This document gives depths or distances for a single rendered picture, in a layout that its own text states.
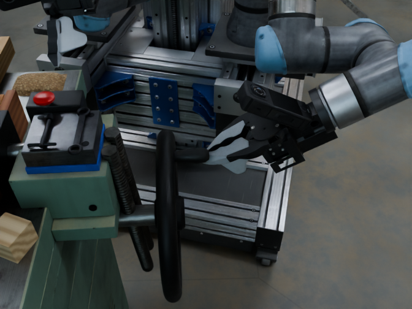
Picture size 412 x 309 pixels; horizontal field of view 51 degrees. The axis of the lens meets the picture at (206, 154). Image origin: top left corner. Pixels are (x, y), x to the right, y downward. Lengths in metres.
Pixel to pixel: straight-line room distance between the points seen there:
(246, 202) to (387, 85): 0.98
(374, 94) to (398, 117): 1.78
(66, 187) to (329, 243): 1.28
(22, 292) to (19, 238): 0.07
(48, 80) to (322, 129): 0.53
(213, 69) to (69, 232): 0.71
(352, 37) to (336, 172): 1.34
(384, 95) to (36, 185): 0.50
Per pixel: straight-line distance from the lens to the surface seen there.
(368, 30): 0.74
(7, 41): 1.02
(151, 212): 0.73
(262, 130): 0.66
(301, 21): 0.71
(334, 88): 0.65
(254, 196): 1.57
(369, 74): 0.65
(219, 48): 1.15
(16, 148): 0.69
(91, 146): 0.60
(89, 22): 0.96
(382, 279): 1.73
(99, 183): 0.62
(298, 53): 0.70
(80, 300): 0.87
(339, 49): 0.71
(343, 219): 1.84
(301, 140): 0.69
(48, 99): 0.66
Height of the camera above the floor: 1.39
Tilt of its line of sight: 44 degrees down
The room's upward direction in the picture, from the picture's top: straight up
